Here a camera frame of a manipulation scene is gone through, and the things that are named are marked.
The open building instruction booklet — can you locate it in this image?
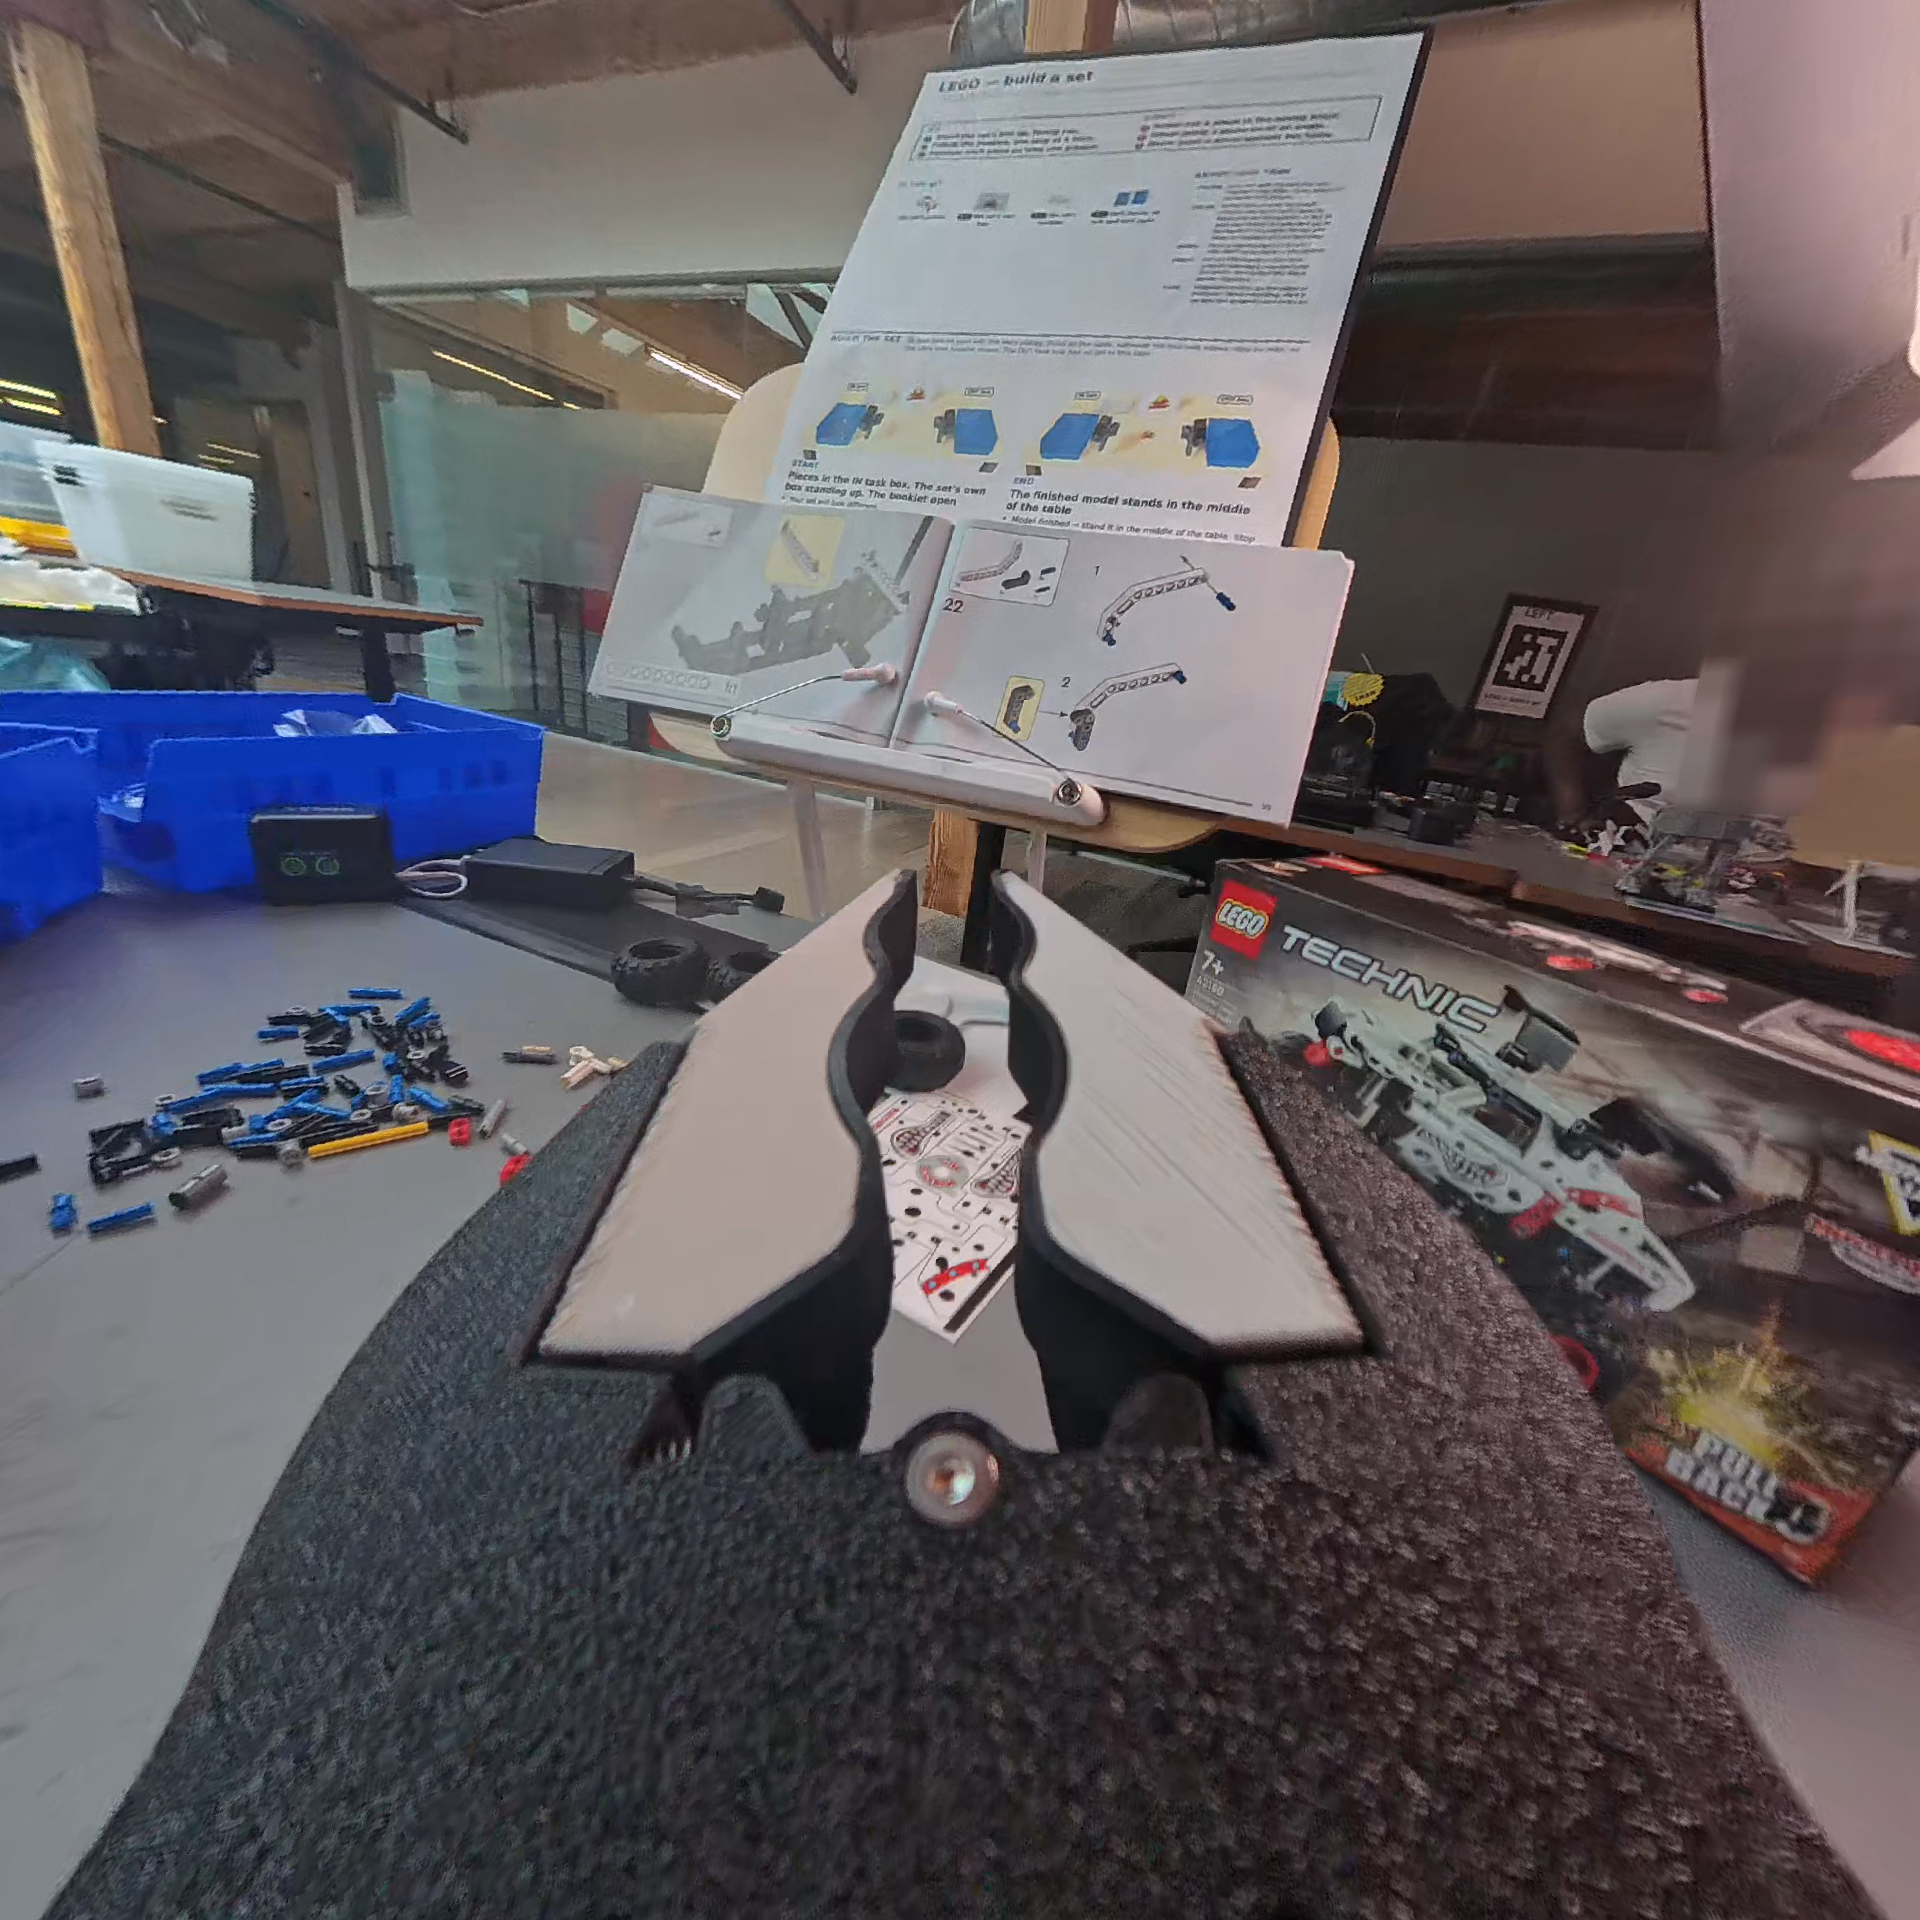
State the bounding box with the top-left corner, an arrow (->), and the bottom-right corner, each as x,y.
588,486 -> 1356,825

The wood edged side table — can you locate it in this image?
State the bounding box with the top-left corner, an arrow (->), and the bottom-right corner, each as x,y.
0,558 -> 484,705

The pile of blue black pieces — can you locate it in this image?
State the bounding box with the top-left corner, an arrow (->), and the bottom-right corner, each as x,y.
0,982 -> 518,1239

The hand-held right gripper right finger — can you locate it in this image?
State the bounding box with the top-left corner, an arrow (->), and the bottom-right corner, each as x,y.
986,871 -> 1369,1454

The toy set cardboard box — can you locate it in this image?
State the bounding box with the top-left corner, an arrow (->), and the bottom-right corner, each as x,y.
1191,854 -> 1920,1589

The black adapter cable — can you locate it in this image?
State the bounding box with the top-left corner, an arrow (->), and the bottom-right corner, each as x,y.
625,872 -> 789,921

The black white marker sign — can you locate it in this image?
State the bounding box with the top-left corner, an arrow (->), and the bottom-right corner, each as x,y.
1474,592 -> 1600,725

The printed instruction sheet board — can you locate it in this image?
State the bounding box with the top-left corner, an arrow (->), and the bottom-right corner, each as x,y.
756,29 -> 1431,548

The plain blue bin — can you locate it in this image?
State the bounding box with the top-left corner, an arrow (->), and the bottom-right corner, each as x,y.
96,691 -> 543,896

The black rubber mat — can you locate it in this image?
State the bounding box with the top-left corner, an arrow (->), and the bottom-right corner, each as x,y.
405,885 -> 817,961

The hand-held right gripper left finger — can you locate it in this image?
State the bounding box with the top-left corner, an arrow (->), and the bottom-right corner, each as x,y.
537,865 -> 920,1454

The white sticker sheet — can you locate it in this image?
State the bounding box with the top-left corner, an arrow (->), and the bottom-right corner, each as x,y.
862,1087 -> 1038,1343

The black power adapter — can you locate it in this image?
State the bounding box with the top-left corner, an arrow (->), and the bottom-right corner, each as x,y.
461,844 -> 640,912

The blue bin with tag sticker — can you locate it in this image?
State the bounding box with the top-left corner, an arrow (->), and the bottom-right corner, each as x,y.
0,720 -> 108,947

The wooden pillar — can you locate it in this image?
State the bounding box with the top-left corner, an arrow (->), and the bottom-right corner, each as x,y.
5,23 -> 164,459

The black device with green lights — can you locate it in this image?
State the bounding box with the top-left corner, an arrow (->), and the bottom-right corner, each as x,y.
246,805 -> 399,904

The white storage box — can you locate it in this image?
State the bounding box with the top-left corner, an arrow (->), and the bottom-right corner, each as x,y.
31,438 -> 255,587

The small grey toy model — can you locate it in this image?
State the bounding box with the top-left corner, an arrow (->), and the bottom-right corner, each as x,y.
1621,807 -> 1801,909

